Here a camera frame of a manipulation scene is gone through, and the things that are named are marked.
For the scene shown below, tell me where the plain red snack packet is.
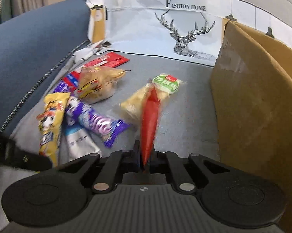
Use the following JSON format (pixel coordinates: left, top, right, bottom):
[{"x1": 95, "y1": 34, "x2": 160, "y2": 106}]
[{"x1": 140, "y1": 85, "x2": 161, "y2": 173}]

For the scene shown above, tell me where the yellow cartoon bread packet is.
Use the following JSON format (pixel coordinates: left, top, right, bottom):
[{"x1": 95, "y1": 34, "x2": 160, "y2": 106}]
[{"x1": 37, "y1": 93, "x2": 70, "y2": 167}]

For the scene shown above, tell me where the purple and white flat packet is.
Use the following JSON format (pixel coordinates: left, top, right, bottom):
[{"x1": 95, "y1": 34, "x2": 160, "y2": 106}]
[{"x1": 54, "y1": 82, "x2": 102, "y2": 161}]

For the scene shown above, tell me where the purple cartoon snack bar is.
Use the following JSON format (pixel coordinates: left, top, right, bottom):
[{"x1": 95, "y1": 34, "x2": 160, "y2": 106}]
[{"x1": 65, "y1": 96, "x2": 129, "y2": 148}]

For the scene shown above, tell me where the red and blue snack packet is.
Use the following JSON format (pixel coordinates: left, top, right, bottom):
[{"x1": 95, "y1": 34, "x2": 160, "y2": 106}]
[{"x1": 60, "y1": 52, "x2": 129, "y2": 91}]

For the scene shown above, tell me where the blue sofa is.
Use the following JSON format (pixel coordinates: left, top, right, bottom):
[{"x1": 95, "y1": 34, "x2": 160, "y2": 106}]
[{"x1": 0, "y1": 0, "x2": 90, "y2": 136}]

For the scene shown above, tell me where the clear bag of biscuits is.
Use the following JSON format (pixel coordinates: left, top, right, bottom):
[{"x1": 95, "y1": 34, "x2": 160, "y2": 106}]
[{"x1": 75, "y1": 66, "x2": 128, "y2": 104}]

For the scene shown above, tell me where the open cardboard box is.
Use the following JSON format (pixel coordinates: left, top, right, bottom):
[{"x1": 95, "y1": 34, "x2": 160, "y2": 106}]
[{"x1": 210, "y1": 21, "x2": 292, "y2": 232}]

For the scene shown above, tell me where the green label nougat packet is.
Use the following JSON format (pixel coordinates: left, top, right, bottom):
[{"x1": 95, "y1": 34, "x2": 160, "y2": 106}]
[{"x1": 113, "y1": 73, "x2": 186, "y2": 125}]

